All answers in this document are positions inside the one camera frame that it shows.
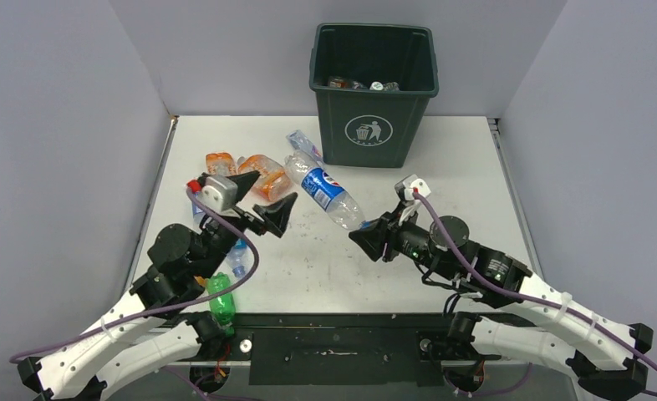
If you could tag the blue label bottle far left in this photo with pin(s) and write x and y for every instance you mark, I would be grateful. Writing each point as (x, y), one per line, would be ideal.
(198, 215)

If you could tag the dark green plastic trash bin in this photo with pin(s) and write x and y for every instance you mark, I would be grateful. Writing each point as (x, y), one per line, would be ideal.
(367, 128)

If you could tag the crushed orange bottle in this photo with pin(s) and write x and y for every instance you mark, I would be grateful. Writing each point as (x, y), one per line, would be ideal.
(221, 163)
(273, 181)

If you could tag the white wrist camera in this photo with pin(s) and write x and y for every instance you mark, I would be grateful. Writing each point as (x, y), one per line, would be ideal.
(213, 192)
(406, 188)

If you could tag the bottles inside bin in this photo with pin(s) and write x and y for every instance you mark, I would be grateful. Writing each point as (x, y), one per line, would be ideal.
(343, 83)

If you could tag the crushed clear bottle white cap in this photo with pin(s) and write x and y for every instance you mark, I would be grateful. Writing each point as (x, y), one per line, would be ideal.
(299, 141)

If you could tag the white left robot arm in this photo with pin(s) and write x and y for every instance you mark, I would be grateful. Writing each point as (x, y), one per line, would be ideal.
(152, 324)

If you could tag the crushed orange bottle far left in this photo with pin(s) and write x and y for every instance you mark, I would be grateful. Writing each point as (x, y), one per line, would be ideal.
(221, 163)

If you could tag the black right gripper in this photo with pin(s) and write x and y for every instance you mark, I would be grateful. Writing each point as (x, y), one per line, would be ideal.
(379, 240)

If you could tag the green plastic bottle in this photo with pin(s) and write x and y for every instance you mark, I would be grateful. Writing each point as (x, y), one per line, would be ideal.
(223, 308)

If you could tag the aluminium rail frame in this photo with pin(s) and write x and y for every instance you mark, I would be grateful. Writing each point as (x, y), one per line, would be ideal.
(505, 160)

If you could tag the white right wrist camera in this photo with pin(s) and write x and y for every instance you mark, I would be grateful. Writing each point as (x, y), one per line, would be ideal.
(406, 188)

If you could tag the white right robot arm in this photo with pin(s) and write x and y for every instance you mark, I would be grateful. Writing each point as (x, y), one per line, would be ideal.
(605, 357)

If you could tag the crushed orange bottle middle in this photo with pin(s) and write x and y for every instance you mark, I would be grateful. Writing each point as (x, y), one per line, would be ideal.
(273, 181)

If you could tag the light blue water bottle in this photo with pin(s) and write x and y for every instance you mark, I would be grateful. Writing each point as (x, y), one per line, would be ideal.
(235, 259)

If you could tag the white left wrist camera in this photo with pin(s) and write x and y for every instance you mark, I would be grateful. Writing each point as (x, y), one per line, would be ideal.
(213, 192)

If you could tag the Pepsi bottle blue label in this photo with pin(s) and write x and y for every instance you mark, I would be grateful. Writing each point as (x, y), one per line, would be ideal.
(324, 190)

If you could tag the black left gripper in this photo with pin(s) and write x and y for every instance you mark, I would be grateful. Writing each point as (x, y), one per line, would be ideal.
(274, 215)

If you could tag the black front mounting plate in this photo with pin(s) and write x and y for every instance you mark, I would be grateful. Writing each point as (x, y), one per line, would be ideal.
(337, 349)

